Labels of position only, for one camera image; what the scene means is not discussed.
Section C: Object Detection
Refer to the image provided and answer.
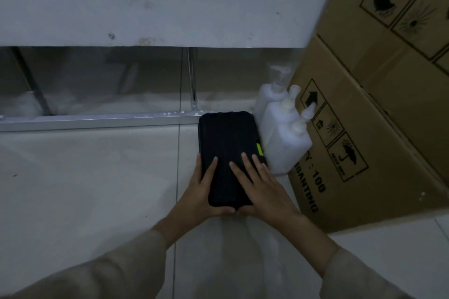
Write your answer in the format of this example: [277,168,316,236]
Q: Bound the person's left hand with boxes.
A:
[164,152,237,237]

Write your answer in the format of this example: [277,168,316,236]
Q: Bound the person's right hand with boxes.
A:
[228,152,306,230]

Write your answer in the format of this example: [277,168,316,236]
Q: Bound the white pump bottle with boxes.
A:
[266,101,318,176]
[253,65,292,129]

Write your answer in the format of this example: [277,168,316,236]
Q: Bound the black zip case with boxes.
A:
[197,110,268,210]

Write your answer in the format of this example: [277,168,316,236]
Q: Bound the white capped bottle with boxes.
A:
[261,84,302,150]

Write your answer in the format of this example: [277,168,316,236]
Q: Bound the tall printed cardboard box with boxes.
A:
[287,34,449,235]

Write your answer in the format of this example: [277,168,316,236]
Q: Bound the taped printed cardboard box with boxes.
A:
[315,0,449,185]

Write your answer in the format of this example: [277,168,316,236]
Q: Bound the person's right forearm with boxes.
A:
[280,213,414,299]

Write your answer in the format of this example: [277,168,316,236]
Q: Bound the person's left forearm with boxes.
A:
[0,216,185,299]

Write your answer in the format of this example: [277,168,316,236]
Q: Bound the person's light trousers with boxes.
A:
[212,216,325,299]

